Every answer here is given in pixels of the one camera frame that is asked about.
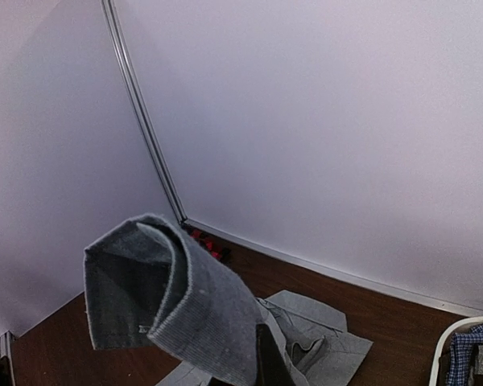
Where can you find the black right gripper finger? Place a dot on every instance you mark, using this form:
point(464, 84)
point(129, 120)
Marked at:
point(272, 370)

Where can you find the grey long sleeve shirt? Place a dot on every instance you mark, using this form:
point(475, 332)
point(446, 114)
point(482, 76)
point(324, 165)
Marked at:
point(148, 283)

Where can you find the red black plaid shirt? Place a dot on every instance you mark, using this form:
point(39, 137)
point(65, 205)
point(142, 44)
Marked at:
point(220, 253)

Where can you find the blue plaid shirt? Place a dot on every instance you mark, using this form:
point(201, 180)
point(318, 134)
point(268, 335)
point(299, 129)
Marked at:
point(461, 348)

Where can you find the left aluminium corner post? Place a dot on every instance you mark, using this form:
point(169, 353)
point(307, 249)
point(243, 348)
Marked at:
point(140, 110)

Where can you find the aluminium front rail frame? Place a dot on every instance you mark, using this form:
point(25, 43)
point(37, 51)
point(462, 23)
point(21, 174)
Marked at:
point(6, 362)

